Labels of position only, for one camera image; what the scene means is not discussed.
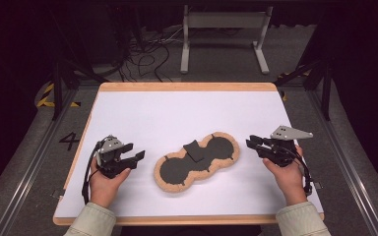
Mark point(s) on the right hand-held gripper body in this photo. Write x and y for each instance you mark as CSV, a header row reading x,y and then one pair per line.
x,y
280,152

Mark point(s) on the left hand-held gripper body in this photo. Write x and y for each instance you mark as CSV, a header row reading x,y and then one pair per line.
x,y
110,159

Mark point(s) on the person's left hand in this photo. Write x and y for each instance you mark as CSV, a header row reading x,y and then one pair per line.
x,y
104,188

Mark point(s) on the person's right hand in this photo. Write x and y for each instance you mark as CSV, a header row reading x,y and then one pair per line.
x,y
292,182

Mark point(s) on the black metal stand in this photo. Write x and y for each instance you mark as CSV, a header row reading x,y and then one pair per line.
x,y
57,91
325,91

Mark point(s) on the yellow black floor tape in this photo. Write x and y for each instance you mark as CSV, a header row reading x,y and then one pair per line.
x,y
47,103

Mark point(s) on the small metal table bracket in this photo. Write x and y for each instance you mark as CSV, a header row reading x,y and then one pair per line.
x,y
57,194
318,185

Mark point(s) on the metal floor rail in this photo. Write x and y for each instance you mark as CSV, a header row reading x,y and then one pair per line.
x,y
347,167
29,167

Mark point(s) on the white metal stand frame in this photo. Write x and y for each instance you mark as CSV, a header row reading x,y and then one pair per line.
x,y
224,20

